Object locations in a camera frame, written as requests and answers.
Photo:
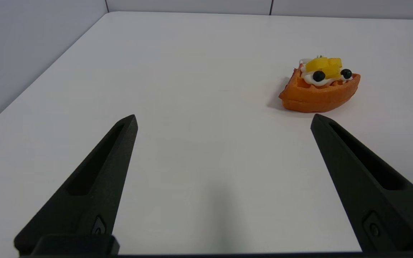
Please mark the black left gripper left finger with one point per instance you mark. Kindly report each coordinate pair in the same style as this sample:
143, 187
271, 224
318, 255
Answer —
95, 190

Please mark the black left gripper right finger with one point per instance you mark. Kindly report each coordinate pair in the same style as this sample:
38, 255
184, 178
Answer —
368, 186

